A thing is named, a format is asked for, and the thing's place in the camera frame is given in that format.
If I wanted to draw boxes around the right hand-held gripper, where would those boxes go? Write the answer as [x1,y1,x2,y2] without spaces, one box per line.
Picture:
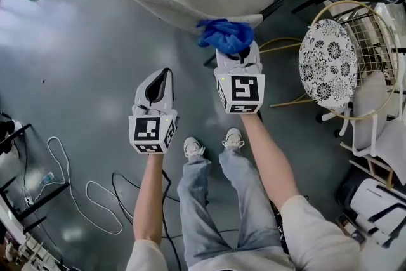
[214,41,266,114]

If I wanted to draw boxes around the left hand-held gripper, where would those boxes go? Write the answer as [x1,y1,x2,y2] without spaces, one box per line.
[128,68,178,155]

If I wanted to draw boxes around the blue cloth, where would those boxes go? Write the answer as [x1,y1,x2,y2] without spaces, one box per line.
[195,18,256,56]

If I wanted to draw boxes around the person's left forearm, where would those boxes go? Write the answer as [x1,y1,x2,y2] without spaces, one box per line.
[132,152,169,247]

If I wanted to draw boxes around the person's right forearm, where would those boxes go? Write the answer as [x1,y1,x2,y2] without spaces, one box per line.
[239,112,304,212]

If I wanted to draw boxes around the person's left white shoe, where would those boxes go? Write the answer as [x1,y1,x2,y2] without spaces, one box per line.
[183,136,206,160]

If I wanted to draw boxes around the person's white shoe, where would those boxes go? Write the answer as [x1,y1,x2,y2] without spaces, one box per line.
[221,127,246,150]
[183,136,206,160]

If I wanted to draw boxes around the person's right white shoe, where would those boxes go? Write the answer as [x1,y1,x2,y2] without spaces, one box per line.
[221,127,246,150]

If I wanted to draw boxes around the floral round cushion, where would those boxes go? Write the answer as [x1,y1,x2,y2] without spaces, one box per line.
[298,18,359,110]

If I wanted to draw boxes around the person's grey jeans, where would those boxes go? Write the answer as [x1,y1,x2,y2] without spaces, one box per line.
[176,147,286,267]

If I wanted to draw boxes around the white plastic chair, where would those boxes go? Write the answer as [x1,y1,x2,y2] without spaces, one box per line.
[315,69,406,185]

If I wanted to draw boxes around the clear water bottle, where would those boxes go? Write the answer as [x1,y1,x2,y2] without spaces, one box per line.
[39,171,55,187]

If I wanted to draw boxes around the black pouch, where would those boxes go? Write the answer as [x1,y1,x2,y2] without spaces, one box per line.
[272,209,291,254]

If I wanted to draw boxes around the white desk with black legs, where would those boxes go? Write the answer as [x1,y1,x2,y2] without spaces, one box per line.
[0,110,70,232]

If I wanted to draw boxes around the white and black appliance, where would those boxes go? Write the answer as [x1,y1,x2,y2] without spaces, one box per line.
[348,177,406,248]

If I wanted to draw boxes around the person's white shirt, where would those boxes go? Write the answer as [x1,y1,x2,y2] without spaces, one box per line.
[125,195,362,271]

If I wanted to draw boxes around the black cable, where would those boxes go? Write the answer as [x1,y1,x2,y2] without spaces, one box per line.
[110,169,242,271]

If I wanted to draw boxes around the white cable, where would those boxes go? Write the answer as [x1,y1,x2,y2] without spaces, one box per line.
[22,136,124,235]

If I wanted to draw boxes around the gold wire chair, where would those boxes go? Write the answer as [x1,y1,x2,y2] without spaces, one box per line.
[259,0,400,121]

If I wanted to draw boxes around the wooden chair frame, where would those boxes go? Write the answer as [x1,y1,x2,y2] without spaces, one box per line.
[341,141,396,191]

